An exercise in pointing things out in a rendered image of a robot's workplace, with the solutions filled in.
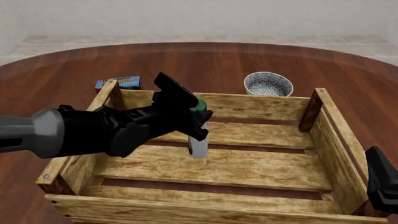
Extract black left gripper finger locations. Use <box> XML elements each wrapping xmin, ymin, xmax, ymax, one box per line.
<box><xmin>154</xmin><ymin>71</ymin><xmax>199</xmax><ymax>111</ymax></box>
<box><xmin>188</xmin><ymin>109</ymin><xmax>215</xmax><ymax>142</ymax></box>

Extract wooden slat tray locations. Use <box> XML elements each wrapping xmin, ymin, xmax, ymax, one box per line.
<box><xmin>35</xmin><ymin>80</ymin><xmax>389</xmax><ymax>224</ymax></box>

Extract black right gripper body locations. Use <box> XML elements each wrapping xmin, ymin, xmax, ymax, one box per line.
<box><xmin>366</xmin><ymin>186</ymin><xmax>398</xmax><ymax>213</ymax></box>

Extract blue-white patterned bowl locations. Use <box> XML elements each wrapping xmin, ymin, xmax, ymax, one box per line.
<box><xmin>243</xmin><ymin>71</ymin><xmax>295</xmax><ymax>98</ymax></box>

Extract blue printed pudding box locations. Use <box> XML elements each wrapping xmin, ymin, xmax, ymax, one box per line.
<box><xmin>95</xmin><ymin>75</ymin><xmax>145</xmax><ymax>95</ymax></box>

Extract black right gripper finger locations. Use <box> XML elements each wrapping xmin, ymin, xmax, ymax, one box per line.
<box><xmin>364</xmin><ymin>146</ymin><xmax>398</xmax><ymax>192</ymax></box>

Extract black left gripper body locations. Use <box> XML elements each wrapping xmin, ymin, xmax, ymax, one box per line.
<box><xmin>151</xmin><ymin>90</ymin><xmax>201</xmax><ymax>136</ymax></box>

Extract white bottle with green cap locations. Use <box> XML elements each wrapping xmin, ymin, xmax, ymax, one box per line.
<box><xmin>187</xmin><ymin>97</ymin><xmax>210</xmax><ymax>160</ymax></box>

